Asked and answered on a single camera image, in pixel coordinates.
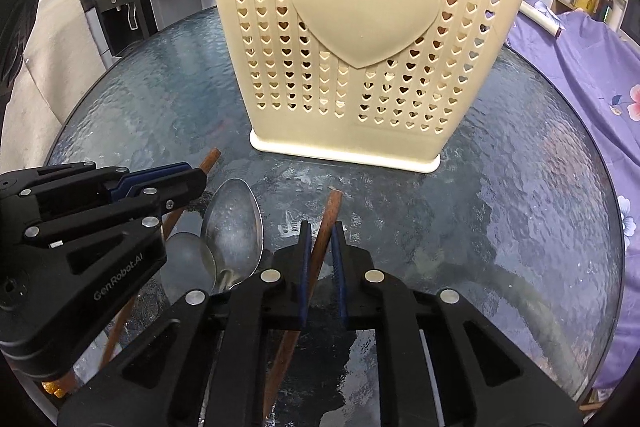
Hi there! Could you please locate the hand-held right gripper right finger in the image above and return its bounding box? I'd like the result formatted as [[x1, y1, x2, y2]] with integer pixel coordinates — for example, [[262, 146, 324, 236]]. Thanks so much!
[[330, 221, 583, 427]]

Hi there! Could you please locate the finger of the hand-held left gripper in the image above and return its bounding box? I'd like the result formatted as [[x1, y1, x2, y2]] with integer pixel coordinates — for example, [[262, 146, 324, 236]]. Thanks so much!
[[22, 169, 207, 281], [0, 161, 194, 204]]

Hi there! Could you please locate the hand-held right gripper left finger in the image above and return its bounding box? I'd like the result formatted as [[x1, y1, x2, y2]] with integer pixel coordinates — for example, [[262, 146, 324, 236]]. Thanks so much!
[[57, 221, 313, 427]]

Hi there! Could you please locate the brown wooden chopstick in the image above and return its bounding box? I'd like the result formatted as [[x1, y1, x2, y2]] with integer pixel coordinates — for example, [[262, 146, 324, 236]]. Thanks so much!
[[97, 148, 222, 370], [262, 188, 344, 423]]

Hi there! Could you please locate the large metal spoon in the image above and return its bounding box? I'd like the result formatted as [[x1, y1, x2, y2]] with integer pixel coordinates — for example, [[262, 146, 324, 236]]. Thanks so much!
[[201, 178, 264, 295]]

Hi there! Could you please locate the small metal spoon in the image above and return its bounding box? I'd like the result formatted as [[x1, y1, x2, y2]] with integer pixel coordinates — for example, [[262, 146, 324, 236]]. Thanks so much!
[[162, 232, 217, 295]]

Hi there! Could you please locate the cream plastic utensil basket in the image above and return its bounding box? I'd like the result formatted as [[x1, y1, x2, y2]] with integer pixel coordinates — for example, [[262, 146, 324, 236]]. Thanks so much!
[[196, 0, 548, 174]]

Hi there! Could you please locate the beige cloth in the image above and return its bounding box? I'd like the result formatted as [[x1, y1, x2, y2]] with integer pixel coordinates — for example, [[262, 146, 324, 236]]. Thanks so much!
[[0, 0, 108, 152]]

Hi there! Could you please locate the round glass table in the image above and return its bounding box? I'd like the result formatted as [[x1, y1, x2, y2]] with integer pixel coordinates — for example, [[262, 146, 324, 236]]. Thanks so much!
[[47, 7, 626, 427]]

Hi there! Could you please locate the purple floral cloth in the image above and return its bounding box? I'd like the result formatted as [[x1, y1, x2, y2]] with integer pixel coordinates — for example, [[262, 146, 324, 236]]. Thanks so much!
[[505, 0, 640, 403]]

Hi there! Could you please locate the brown glass bottle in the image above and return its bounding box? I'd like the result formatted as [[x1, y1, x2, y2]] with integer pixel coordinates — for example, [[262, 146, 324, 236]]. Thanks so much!
[[597, 0, 621, 25]]

